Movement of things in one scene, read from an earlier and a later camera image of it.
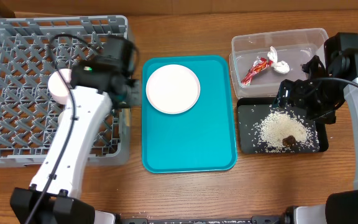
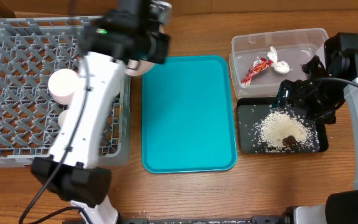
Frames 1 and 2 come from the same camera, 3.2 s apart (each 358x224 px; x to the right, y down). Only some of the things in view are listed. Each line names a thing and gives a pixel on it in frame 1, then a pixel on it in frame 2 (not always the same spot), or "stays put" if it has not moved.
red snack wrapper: [258, 65] stays put
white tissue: [280, 66] stays put
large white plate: [173, 89] → [144, 66]
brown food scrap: [289, 141] stays put
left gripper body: [132, 95] → [151, 46]
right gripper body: [296, 92] stays put
